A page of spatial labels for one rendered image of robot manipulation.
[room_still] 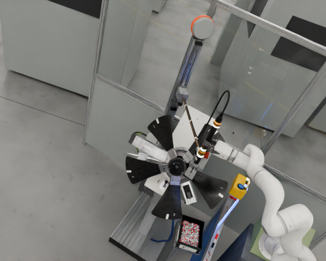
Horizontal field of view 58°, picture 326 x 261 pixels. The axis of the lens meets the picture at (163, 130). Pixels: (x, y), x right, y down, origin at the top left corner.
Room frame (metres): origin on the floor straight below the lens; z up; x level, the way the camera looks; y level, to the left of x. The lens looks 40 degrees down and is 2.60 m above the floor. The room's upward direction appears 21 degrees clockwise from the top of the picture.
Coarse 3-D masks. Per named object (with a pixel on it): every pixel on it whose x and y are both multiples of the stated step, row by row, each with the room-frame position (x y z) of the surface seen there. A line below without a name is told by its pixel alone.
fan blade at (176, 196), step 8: (168, 192) 1.25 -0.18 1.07; (176, 192) 1.29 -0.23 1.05; (160, 200) 1.19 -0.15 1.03; (168, 200) 1.22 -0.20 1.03; (176, 200) 1.26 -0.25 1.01; (160, 208) 1.17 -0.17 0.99; (168, 208) 1.19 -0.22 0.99; (176, 208) 1.22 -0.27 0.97; (160, 216) 1.14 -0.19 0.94; (176, 216) 1.19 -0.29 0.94
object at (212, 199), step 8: (200, 176) 1.38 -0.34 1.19; (208, 176) 1.40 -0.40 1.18; (200, 184) 1.31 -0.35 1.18; (208, 184) 1.34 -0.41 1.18; (216, 184) 1.36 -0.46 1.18; (224, 184) 1.38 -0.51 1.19; (200, 192) 1.27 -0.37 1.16; (208, 192) 1.29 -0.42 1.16; (216, 192) 1.31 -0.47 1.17; (224, 192) 1.33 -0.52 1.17; (208, 200) 1.24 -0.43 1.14; (216, 200) 1.26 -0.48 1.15
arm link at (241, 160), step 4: (240, 152) 1.34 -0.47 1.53; (236, 156) 1.30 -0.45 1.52; (240, 156) 1.31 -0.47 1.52; (244, 156) 1.31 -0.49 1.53; (248, 156) 1.31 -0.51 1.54; (236, 160) 1.29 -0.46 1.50; (240, 160) 1.29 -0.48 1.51; (244, 160) 1.30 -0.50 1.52; (248, 160) 1.30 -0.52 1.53; (236, 164) 1.29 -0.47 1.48; (240, 164) 1.28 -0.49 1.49; (244, 164) 1.28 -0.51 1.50; (244, 168) 1.28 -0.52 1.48
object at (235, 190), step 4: (236, 176) 1.65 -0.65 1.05; (240, 176) 1.64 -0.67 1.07; (236, 180) 1.58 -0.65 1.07; (240, 180) 1.60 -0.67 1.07; (244, 180) 1.61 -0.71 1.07; (232, 184) 1.58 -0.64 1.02; (236, 184) 1.54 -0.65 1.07; (244, 184) 1.57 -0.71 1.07; (232, 188) 1.51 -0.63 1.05; (236, 188) 1.51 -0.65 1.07; (240, 188) 1.51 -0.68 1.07; (232, 192) 1.51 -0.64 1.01; (236, 192) 1.50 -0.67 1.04; (240, 192) 1.50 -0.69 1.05; (244, 192) 1.50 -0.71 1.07; (236, 196) 1.50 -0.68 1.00; (240, 196) 1.49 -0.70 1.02
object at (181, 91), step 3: (180, 87) 1.98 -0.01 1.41; (183, 87) 1.99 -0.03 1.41; (177, 90) 1.96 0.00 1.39; (180, 90) 1.94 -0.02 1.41; (183, 90) 1.95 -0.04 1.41; (186, 90) 1.97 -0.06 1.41; (177, 93) 1.94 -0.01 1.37; (180, 93) 1.90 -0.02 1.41; (183, 93) 1.91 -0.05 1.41; (186, 93) 1.93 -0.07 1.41; (177, 96) 1.92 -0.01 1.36; (180, 96) 1.90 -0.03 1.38; (183, 96) 1.90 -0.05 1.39; (186, 96) 1.91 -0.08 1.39; (177, 99) 1.90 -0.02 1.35; (180, 99) 1.90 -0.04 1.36; (186, 99) 1.92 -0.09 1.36
